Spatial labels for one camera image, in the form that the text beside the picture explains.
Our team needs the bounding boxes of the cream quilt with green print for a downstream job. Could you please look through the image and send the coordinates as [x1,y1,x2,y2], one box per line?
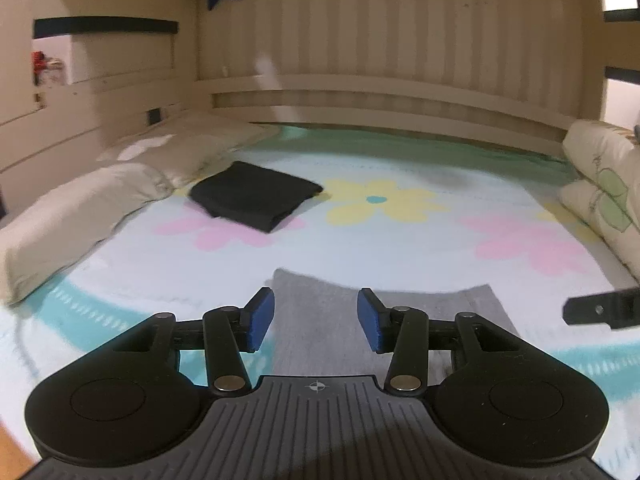
[557,119,640,282]

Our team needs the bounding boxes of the grey pants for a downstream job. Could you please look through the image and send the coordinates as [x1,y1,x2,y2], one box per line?
[270,268,523,392]

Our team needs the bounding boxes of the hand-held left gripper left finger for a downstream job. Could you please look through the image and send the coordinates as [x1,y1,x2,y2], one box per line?
[112,286,276,395]

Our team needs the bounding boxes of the floral printed blanket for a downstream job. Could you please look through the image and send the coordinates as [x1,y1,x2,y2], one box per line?
[0,124,640,480]

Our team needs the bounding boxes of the black folded pants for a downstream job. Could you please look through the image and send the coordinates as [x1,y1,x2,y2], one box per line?
[189,161,325,234]

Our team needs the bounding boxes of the cream wooden bed frame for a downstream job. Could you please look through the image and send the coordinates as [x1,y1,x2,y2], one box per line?
[0,0,640,213]

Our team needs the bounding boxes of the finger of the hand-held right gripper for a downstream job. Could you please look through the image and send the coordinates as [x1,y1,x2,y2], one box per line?
[562,286,640,332]

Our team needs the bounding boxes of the beige pillow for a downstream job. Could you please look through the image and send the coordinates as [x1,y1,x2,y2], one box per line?
[97,111,281,189]
[0,162,174,307]

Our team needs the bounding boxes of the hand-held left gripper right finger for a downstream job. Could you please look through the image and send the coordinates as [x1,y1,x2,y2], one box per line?
[356,287,521,395]

